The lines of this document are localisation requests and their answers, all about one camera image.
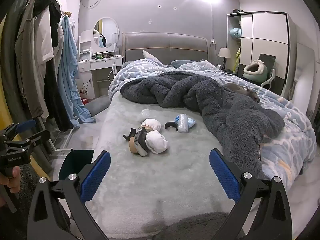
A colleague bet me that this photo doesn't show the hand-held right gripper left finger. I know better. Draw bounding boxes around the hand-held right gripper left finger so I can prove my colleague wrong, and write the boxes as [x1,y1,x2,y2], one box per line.
[27,151,112,240]

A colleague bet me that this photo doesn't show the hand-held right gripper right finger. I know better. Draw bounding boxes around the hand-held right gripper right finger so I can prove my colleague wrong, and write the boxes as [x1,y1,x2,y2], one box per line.
[209,148,293,240]

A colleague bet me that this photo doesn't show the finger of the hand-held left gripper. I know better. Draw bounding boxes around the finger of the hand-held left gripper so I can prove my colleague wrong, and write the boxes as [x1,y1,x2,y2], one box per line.
[0,119,36,143]
[5,130,51,157]

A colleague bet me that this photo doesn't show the brown cardboard piece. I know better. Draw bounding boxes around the brown cardboard piece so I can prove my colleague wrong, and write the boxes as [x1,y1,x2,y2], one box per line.
[129,136,140,154]

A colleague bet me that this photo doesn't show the black curved plastic piece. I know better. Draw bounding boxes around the black curved plastic piece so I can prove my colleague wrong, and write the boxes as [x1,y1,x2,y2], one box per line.
[122,128,137,140]
[165,121,179,132]

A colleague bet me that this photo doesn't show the person's left hand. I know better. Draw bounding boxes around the person's left hand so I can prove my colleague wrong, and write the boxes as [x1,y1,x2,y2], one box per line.
[0,167,22,205]

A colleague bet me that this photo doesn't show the white clothes rack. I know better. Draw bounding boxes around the white clothes rack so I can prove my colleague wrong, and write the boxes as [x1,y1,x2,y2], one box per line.
[25,0,78,158]

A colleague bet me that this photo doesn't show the black hanging coat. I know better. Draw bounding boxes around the black hanging coat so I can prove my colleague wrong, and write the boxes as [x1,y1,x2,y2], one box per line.
[44,55,75,132]

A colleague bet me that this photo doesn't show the dark grey fleece cloth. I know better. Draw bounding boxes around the dark grey fleece cloth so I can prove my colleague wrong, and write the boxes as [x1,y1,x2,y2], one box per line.
[142,211,240,240]

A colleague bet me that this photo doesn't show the black and white small box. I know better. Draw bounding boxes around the black and white small box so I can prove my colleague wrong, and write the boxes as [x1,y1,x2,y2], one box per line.
[134,127,150,157]

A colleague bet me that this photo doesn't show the khaki hanging jacket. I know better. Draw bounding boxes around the khaki hanging jacket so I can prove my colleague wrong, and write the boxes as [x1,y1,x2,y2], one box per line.
[15,4,50,118]

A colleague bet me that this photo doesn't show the dark grey hanging coat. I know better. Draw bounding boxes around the dark grey hanging coat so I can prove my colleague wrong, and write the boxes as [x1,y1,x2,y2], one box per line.
[1,0,33,130]

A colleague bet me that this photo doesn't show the bed with grey headboard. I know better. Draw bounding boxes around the bed with grey headboard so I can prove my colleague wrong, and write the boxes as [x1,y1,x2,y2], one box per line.
[86,32,318,240]

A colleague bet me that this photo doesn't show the dark grey fleece blanket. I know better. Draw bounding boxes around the dark grey fleece blanket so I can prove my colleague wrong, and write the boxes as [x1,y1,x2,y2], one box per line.
[120,71,285,178]

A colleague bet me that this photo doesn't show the blue patterned quilt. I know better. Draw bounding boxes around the blue patterned quilt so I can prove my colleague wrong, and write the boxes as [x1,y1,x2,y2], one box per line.
[109,57,317,193]

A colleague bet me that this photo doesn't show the blue and white plastic packet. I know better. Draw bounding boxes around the blue and white plastic packet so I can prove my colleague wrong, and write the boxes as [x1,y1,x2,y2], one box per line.
[174,114,196,133]

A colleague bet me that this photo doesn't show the grey floor cushion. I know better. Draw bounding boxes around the grey floor cushion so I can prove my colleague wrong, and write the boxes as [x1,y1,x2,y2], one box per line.
[86,96,111,117]

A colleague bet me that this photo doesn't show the light blue hanging blanket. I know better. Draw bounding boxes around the light blue hanging blanket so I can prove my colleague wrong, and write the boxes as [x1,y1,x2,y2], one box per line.
[57,15,97,125]

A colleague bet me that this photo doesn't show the white hanging shirt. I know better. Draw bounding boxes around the white hanging shirt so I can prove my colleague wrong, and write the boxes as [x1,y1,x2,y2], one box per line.
[34,5,54,64]

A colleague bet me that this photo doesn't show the grey cat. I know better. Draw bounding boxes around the grey cat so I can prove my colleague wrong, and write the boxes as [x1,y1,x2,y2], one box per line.
[224,83,260,103]

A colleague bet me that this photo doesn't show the white dressing table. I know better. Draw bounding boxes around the white dressing table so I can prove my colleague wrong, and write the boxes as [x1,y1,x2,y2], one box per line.
[78,29,124,100]

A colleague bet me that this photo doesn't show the pile of small cosmetics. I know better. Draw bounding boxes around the pile of small cosmetics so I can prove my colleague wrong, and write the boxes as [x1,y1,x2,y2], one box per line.
[92,51,118,60]

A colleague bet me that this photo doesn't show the green and white cat bed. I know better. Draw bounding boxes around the green and white cat bed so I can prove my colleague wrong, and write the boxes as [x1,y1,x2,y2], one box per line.
[242,59,268,82]

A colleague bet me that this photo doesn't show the black hanging hoodie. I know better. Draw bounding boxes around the black hanging hoodie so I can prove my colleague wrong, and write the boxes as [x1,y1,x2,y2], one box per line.
[32,0,62,48]

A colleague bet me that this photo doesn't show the yellow garment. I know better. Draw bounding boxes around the yellow garment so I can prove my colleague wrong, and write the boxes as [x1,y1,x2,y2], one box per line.
[232,47,241,73]

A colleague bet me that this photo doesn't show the blue pillow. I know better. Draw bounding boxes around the blue pillow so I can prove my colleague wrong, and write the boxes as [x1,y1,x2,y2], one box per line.
[171,60,200,68]

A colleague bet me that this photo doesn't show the bedside lamp with white shade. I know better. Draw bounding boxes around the bedside lamp with white shade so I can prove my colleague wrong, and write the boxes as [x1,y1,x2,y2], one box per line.
[217,47,232,70]

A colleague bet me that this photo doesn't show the clear table lamp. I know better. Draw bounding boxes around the clear table lamp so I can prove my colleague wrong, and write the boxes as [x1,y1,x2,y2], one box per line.
[109,32,120,56]

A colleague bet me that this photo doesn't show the round mirror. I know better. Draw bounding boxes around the round mirror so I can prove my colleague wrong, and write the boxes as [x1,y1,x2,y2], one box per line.
[93,17,120,48]

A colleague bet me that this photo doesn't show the white pillow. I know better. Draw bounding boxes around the white pillow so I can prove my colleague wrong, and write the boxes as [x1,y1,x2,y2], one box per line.
[142,50,163,62]

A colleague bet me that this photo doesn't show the light blue bundle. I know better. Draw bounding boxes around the light blue bundle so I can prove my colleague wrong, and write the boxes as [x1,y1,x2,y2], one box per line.
[229,27,242,39]

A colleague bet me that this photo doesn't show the white wardrobe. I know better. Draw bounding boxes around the white wardrobe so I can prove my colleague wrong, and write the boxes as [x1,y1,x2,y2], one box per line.
[226,11,297,95]

